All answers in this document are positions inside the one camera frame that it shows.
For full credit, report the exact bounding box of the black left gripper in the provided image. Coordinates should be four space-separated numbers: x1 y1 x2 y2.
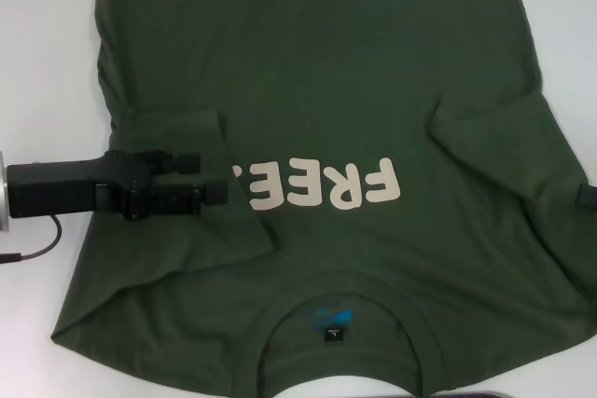
7 149 229 221

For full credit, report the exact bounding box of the dark green FREE! t-shirt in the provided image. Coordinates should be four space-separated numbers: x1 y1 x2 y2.
49 0 597 398

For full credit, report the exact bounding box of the dark robot torso edge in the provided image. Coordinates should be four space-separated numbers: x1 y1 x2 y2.
384 390 531 398

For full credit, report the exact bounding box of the dark left gripper cable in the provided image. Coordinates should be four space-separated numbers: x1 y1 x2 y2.
0 213 64 267

